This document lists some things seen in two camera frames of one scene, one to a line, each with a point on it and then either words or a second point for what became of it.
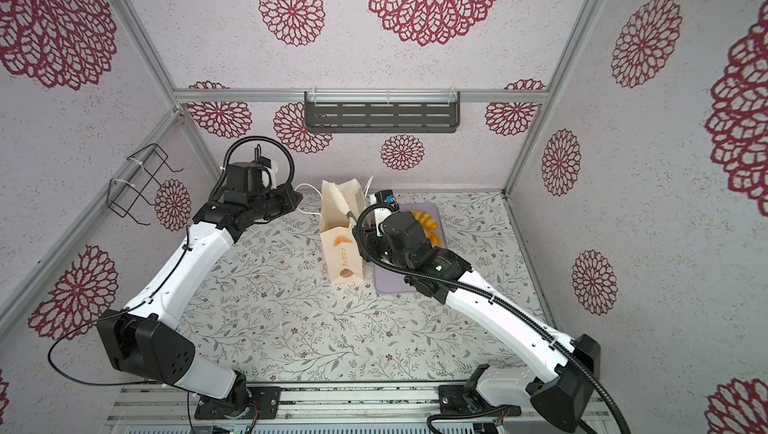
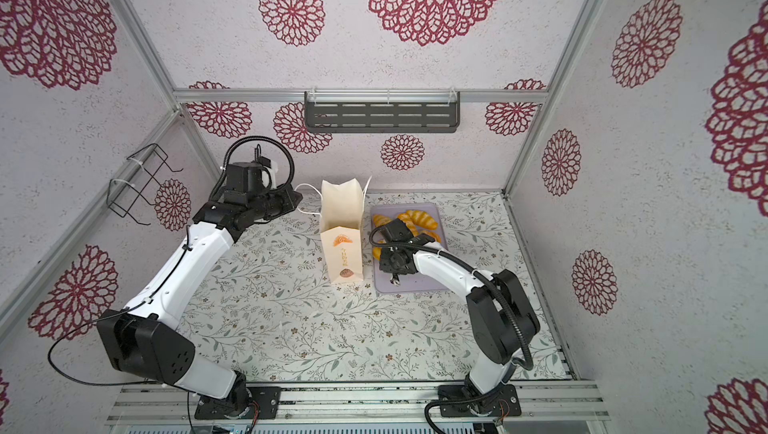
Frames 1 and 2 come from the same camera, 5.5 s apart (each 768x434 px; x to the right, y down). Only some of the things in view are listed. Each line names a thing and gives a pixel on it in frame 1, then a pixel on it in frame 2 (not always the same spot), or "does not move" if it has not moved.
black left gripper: [287, 194] does not move
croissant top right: [428, 222] does not move
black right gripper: [371, 242] to [383, 263]
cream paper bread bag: [340, 251] does not move
